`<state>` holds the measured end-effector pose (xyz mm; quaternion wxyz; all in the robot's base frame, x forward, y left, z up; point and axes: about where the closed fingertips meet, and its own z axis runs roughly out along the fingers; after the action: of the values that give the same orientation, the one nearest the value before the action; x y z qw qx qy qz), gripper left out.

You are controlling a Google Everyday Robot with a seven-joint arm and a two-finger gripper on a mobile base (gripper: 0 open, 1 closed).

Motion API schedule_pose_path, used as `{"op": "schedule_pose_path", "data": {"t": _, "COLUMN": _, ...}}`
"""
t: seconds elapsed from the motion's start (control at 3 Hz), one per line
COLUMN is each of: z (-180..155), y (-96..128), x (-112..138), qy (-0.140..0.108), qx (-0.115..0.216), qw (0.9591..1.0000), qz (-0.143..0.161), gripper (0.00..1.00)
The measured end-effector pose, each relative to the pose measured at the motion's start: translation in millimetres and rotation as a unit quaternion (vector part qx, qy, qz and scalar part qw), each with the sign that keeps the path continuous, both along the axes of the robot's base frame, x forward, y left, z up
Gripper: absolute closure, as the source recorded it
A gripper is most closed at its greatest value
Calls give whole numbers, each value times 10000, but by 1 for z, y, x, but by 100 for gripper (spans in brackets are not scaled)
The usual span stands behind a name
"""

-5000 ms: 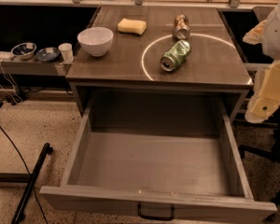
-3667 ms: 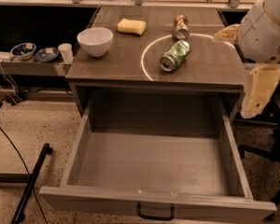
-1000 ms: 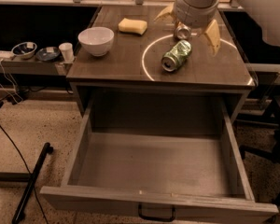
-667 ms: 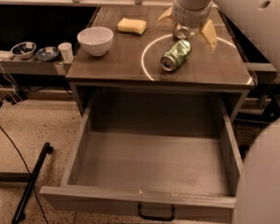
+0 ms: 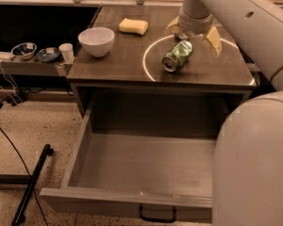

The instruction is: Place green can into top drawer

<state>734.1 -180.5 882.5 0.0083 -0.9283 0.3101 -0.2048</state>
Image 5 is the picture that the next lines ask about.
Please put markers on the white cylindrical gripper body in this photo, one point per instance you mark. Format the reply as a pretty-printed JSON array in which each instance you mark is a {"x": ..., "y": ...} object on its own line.
[{"x": 194, "y": 25}]

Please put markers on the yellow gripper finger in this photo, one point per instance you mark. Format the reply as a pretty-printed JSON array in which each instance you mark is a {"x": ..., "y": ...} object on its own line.
[
  {"x": 213, "y": 41},
  {"x": 173, "y": 26}
]

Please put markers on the crushed green soda can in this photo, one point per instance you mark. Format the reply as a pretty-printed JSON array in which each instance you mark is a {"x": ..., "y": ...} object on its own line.
[{"x": 176, "y": 58}]

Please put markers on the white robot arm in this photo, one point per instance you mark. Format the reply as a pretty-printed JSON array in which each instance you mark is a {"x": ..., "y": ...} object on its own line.
[{"x": 247, "y": 177}]

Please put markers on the wooden cabinet with dark top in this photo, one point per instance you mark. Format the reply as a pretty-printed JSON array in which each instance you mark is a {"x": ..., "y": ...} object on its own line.
[{"x": 137, "y": 87}]

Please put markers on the open grey top drawer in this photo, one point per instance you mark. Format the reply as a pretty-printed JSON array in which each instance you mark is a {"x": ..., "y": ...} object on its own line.
[{"x": 116, "y": 166}]

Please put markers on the yellow sponge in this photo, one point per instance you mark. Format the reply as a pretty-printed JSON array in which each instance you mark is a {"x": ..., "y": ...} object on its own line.
[{"x": 133, "y": 26}]

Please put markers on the white bowl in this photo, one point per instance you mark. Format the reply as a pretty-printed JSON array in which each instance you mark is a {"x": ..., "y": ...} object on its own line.
[{"x": 97, "y": 41}]

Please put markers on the small white paper cup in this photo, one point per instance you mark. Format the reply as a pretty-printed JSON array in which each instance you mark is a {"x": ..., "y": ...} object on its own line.
[{"x": 67, "y": 52}]

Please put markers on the dark blue saucer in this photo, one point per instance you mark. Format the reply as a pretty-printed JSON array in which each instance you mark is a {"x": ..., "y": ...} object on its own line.
[{"x": 49, "y": 54}]

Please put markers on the white power strip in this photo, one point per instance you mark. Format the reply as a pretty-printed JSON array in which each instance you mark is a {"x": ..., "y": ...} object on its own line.
[{"x": 5, "y": 55}]

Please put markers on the black stand leg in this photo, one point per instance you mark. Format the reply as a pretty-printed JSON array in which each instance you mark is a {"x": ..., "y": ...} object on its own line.
[{"x": 32, "y": 180}]

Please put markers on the black drawer handle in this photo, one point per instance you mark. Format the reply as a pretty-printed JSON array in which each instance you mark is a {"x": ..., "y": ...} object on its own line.
[{"x": 157, "y": 214}]

